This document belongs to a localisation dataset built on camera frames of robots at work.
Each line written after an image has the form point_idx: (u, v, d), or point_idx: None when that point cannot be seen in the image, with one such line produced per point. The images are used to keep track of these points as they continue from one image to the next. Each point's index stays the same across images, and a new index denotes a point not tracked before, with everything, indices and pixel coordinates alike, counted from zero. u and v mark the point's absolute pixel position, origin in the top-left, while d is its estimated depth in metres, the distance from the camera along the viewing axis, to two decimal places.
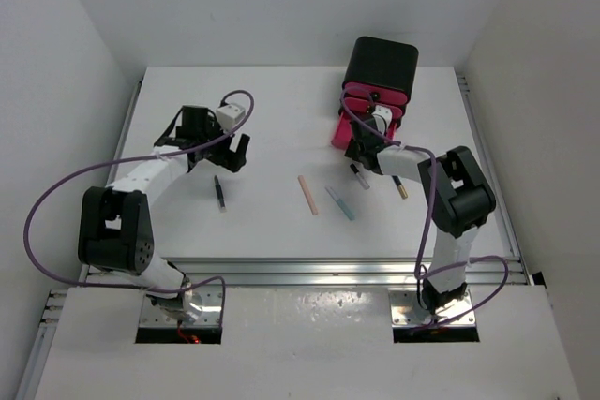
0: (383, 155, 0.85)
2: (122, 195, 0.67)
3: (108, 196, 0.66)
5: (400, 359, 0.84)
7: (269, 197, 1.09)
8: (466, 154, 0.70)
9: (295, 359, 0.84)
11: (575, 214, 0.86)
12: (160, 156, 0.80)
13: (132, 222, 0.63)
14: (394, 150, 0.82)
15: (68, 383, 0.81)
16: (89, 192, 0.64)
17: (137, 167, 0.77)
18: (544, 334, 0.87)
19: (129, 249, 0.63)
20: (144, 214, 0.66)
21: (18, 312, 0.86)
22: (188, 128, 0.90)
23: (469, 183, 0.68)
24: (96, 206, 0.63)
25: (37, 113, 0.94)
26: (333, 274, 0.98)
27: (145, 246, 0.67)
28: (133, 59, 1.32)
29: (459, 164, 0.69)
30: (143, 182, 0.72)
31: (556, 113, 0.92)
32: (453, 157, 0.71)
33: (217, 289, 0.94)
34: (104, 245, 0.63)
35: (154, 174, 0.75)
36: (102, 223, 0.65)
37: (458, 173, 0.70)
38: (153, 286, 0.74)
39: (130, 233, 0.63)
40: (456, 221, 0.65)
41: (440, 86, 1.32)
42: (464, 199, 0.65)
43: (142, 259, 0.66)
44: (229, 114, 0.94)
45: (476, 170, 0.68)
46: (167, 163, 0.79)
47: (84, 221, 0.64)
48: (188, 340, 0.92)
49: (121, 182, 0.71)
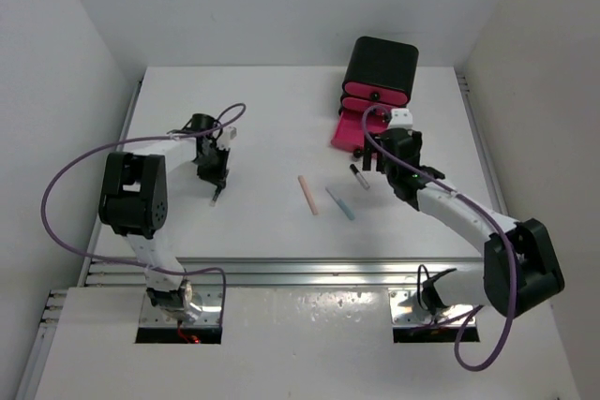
0: (425, 195, 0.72)
2: (142, 159, 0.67)
3: (127, 160, 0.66)
5: (401, 359, 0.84)
7: (269, 197, 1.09)
8: (539, 229, 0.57)
9: (296, 359, 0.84)
11: (576, 214, 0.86)
12: (174, 137, 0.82)
13: (151, 183, 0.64)
14: (442, 196, 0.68)
15: (68, 383, 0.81)
16: (111, 155, 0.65)
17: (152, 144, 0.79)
18: (545, 334, 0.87)
19: (147, 208, 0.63)
20: (161, 177, 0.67)
21: (18, 312, 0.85)
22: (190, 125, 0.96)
23: (536, 264, 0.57)
24: (116, 168, 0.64)
25: (37, 113, 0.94)
26: (333, 274, 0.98)
27: (160, 210, 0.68)
28: (133, 58, 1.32)
29: (530, 241, 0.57)
30: (159, 153, 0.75)
31: (556, 105, 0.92)
32: (521, 231, 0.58)
33: (217, 289, 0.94)
34: (124, 205, 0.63)
35: (169, 148, 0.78)
36: (121, 185, 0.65)
37: (524, 248, 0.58)
38: (152, 266, 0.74)
39: (149, 192, 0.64)
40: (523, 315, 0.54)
41: (440, 86, 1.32)
42: (535, 288, 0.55)
43: (157, 220, 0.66)
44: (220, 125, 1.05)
45: (550, 252, 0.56)
46: (180, 143, 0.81)
47: (104, 182, 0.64)
48: (188, 340, 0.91)
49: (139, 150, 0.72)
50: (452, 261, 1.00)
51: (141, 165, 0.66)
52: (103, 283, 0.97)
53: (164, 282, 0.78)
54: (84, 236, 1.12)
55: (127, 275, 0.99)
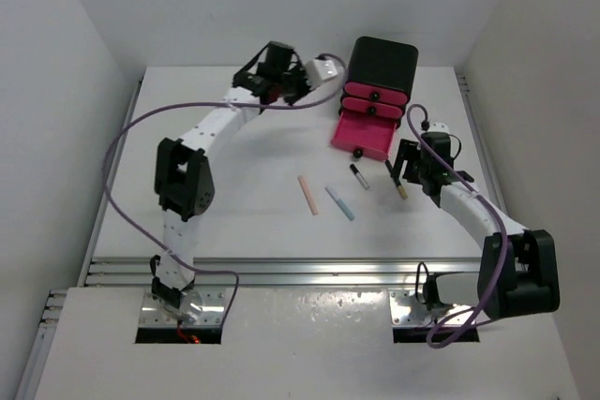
0: (446, 191, 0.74)
2: (191, 149, 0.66)
3: (178, 147, 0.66)
5: (401, 359, 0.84)
7: (269, 197, 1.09)
8: (547, 242, 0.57)
9: (296, 359, 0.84)
11: (576, 213, 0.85)
12: (232, 106, 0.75)
13: (194, 181, 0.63)
14: (464, 194, 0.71)
15: (68, 382, 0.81)
16: (162, 142, 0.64)
17: (207, 115, 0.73)
18: (544, 334, 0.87)
19: (188, 200, 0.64)
20: (207, 170, 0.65)
21: (18, 312, 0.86)
22: (270, 67, 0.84)
23: (535, 274, 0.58)
24: (165, 158, 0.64)
25: (37, 113, 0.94)
26: (333, 274, 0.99)
27: (205, 198, 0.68)
28: (134, 59, 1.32)
29: (534, 251, 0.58)
30: (209, 137, 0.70)
31: (557, 105, 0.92)
32: (529, 239, 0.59)
33: (217, 289, 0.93)
34: (172, 191, 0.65)
35: (221, 126, 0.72)
36: (172, 169, 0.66)
37: (527, 258, 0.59)
38: (171, 252, 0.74)
39: (190, 192, 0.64)
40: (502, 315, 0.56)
41: (440, 86, 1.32)
42: (524, 294, 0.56)
43: (200, 206, 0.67)
44: (316, 66, 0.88)
45: (551, 268, 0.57)
46: (236, 115, 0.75)
47: (157, 167, 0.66)
48: (188, 340, 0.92)
49: (187, 134, 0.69)
50: (451, 261, 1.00)
51: (190, 155, 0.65)
52: (103, 283, 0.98)
53: (174, 275, 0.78)
54: (84, 236, 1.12)
55: (127, 275, 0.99)
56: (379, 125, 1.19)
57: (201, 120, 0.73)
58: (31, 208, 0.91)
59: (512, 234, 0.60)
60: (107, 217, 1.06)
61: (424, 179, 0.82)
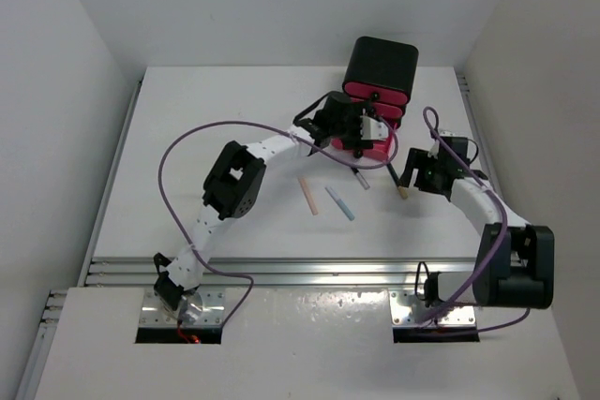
0: (458, 185, 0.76)
2: (251, 156, 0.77)
3: (241, 154, 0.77)
5: (400, 358, 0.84)
7: (269, 198, 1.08)
8: (547, 238, 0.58)
9: (295, 359, 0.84)
11: (576, 213, 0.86)
12: (293, 138, 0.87)
13: (247, 181, 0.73)
14: (474, 188, 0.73)
15: (68, 383, 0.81)
16: (231, 143, 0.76)
17: (271, 137, 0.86)
18: (544, 334, 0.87)
19: (235, 199, 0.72)
20: (257, 181, 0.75)
21: (19, 312, 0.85)
22: (328, 117, 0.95)
23: (532, 268, 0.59)
24: (229, 155, 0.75)
25: (38, 112, 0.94)
26: (334, 274, 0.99)
27: (247, 203, 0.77)
28: (134, 59, 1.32)
29: (533, 244, 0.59)
30: (269, 153, 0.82)
31: (557, 105, 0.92)
32: (530, 233, 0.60)
33: (217, 289, 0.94)
34: (223, 185, 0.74)
35: (281, 150, 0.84)
36: (229, 169, 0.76)
37: (526, 252, 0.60)
38: (193, 246, 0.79)
39: (241, 189, 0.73)
40: (492, 299, 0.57)
41: (440, 86, 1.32)
42: (516, 284, 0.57)
43: (238, 213, 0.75)
44: (371, 127, 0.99)
45: (548, 262, 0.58)
46: (293, 146, 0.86)
47: (217, 162, 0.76)
48: (188, 340, 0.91)
49: (253, 145, 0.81)
50: (451, 261, 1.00)
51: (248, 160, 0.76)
52: (103, 282, 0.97)
53: (187, 273, 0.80)
54: (84, 236, 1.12)
55: (127, 275, 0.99)
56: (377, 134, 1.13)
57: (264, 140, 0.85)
58: (32, 208, 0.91)
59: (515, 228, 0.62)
60: (107, 217, 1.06)
61: (440, 173, 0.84)
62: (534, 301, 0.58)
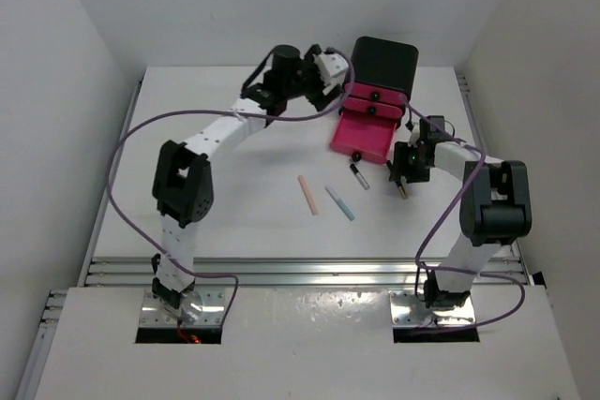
0: (440, 148, 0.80)
2: (193, 155, 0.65)
3: (181, 153, 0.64)
5: (400, 357, 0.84)
7: (269, 198, 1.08)
8: (520, 168, 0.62)
9: (295, 359, 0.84)
11: (577, 213, 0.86)
12: (238, 116, 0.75)
13: (195, 183, 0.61)
14: (453, 146, 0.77)
15: (68, 382, 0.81)
16: (166, 144, 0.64)
17: (213, 123, 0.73)
18: (544, 333, 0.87)
19: (187, 205, 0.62)
20: (207, 178, 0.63)
21: (19, 312, 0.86)
22: (277, 77, 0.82)
23: (510, 200, 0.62)
24: (167, 158, 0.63)
25: (38, 112, 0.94)
26: (334, 274, 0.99)
27: (204, 202, 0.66)
28: (134, 59, 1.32)
29: (509, 177, 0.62)
30: (214, 143, 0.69)
31: (557, 105, 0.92)
32: (504, 169, 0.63)
33: (217, 289, 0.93)
34: (172, 192, 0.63)
35: (227, 136, 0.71)
36: (173, 171, 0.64)
37: (504, 187, 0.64)
38: (170, 256, 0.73)
39: (191, 192, 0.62)
40: (478, 228, 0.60)
41: (440, 86, 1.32)
42: (498, 211, 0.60)
43: (197, 214, 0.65)
44: (329, 69, 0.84)
45: (525, 190, 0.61)
46: (243, 124, 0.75)
47: (157, 168, 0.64)
48: (188, 340, 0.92)
49: (193, 140, 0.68)
50: None
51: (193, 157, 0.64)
52: (103, 283, 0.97)
53: (173, 278, 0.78)
54: (84, 236, 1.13)
55: (127, 275, 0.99)
56: (378, 124, 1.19)
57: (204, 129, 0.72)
58: (32, 207, 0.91)
59: (492, 165, 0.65)
60: (107, 218, 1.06)
61: (423, 145, 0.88)
62: (517, 228, 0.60)
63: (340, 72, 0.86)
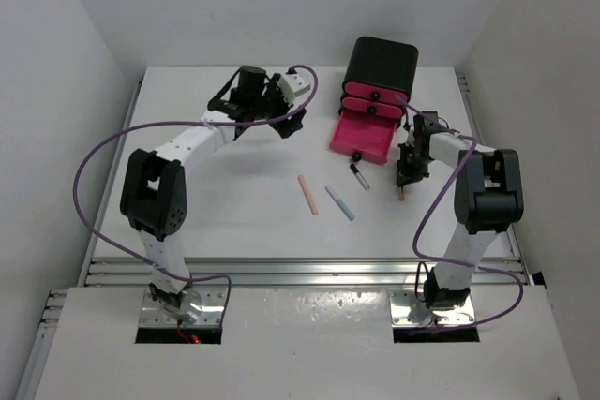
0: (434, 138, 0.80)
2: (165, 161, 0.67)
3: (152, 162, 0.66)
5: (400, 357, 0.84)
7: (269, 197, 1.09)
8: (512, 156, 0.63)
9: (296, 359, 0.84)
11: (576, 213, 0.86)
12: (208, 125, 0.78)
13: (168, 190, 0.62)
14: (447, 135, 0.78)
15: (68, 382, 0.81)
16: (135, 155, 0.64)
17: (184, 131, 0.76)
18: (544, 333, 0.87)
19: (160, 214, 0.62)
20: (181, 184, 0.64)
21: (19, 311, 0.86)
22: (244, 93, 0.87)
23: (502, 187, 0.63)
24: (138, 168, 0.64)
25: (37, 112, 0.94)
26: (333, 274, 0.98)
27: (179, 213, 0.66)
28: (134, 59, 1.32)
29: (502, 165, 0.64)
30: (186, 151, 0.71)
31: (557, 106, 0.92)
32: (498, 157, 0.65)
33: (217, 289, 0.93)
34: (142, 205, 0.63)
35: (199, 144, 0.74)
36: (143, 184, 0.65)
37: (498, 175, 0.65)
38: (157, 265, 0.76)
39: (165, 200, 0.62)
40: (472, 214, 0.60)
41: (440, 85, 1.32)
42: (491, 197, 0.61)
43: (172, 226, 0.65)
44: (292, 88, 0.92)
45: (517, 177, 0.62)
46: (215, 133, 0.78)
47: (127, 180, 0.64)
48: (188, 340, 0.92)
49: (165, 148, 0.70)
50: None
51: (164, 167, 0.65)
52: (103, 283, 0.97)
53: (166, 283, 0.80)
54: (84, 235, 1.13)
55: (127, 275, 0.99)
56: (379, 124, 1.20)
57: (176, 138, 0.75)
58: (32, 207, 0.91)
59: (484, 155, 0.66)
60: (107, 218, 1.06)
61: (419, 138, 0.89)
62: (511, 214, 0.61)
63: (303, 89, 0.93)
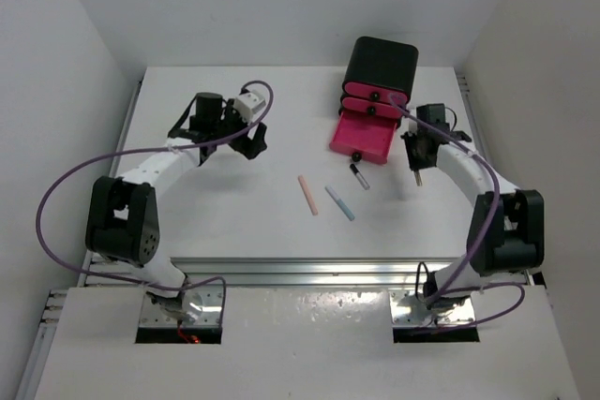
0: (445, 152, 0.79)
2: (130, 186, 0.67)
3: (116, 187, 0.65)
5: (400, 357, 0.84)
7: (270, 198, 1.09)
8: (536, 201, 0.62)
9: (295, 359, 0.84)
11: (576, 213, 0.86)
12: (172, 149, 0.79)
13: (139, 215, 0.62)
14: (460, 155, 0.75)
15: (68, 382, 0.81)
16: (99, 182, 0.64)
17: (149, 157, 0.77)
18: (544, 333, 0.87)
19: (134, 242, 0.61)
20: (151, 208, 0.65)
21: (19, 311, 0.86)
22: (202, 119, 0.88)
23: (522, 232, 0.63)
24: (104, 196, 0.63)
25: (37, 112, 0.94)
26: (333, 274, 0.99)
27: (150, 239, 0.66)
28: (134, 59, 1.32)
29: (523, 210, 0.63)
30: (153, 173, 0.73)
31: (556, 107, 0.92)
32: (518, 200, 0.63)
33: (217, 289, 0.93)
34: (110, 234, 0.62)
35: (165, 168, 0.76)
36: (110, 213, 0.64)
37: (516, 216, 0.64)
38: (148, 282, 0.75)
39: (136, 225, 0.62)
40: (490, 265, 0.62)
41: (440, 85, 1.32)
42: (509, 247, 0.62)
43: (144, 253, 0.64)
44: (247, 107, 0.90)
45: (538, 226, 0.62)
46: (179, 156, 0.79)
47: (92, 211, 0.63)
48: (188, 340, 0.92)
49: (131, 173, 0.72)
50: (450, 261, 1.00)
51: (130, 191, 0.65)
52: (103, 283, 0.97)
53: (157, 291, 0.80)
54: None
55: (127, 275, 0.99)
56: (379, 124, 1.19)
57: (143, 164, 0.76)
58: (32, 207, 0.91)
59: (505, 195, 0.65)
60: None
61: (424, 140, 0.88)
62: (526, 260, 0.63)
63: (259, 106, 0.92)
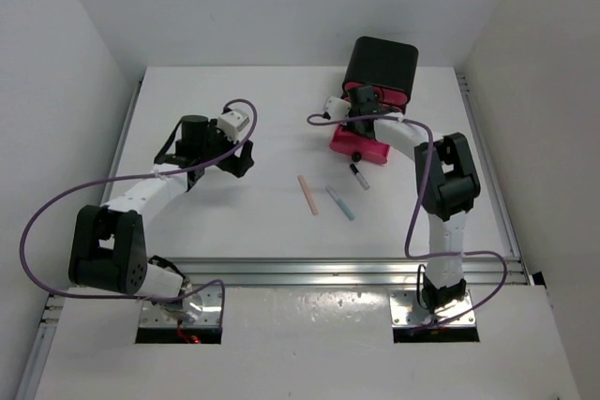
0: (381, 125, 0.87)
2: (117, 214, 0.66)
3: (102, 214, 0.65)
5: (400, 357, 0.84)
7: (269, 198, 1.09)
8: (461, 140, 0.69)
9: (295, 359, 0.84)
11: (576, 214, 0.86)
12: (159, 175, 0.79)
13: (125, 246, 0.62)
14: (392, 124, 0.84)
15: (67, 382, 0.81)
16: (84, 212, 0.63)
17: (134, 185, 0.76)
18: (544, 333, 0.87)
19: (119, 273, 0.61)
20: (137, 237, 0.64)
21: (18, 312, 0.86)
22: (188, 141, 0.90)
23: (458, 170, 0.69)
24: (89, 226, 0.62)
25: (38, 113, 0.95)
26: (333, 274, 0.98)
27: (138, 269, 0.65)
28: (134, 59, 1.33)
29: (454, 151, 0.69)
30: (140, 200, 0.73)
31: (556, 111, 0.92)
32: (448, 143, 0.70)
33: (217, 289, 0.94)
34: (95, 265, 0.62)
35: (152, 194, 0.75)
36: (95, 242, 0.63)
37: (451, 158, 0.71)
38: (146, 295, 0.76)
39: (122, 256, 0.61)
40: (440, 205, 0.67)
41: (440, 85, 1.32)
42: (452, 184, 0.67)
43: (131, 284, 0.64)
44: (232, 125, 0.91)
45: (470, 159, 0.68)
46: (165, 183, 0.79)
47: (76, 240, 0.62)
48: (188, 340, 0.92)
49: (117, 200, 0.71)
50: None
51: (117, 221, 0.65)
52: None
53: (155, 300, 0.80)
54: None
55: None
56: None
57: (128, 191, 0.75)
58: (32, 207, 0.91)
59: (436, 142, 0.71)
60: None
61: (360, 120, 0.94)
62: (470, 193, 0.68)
63: (243, 123, 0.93)
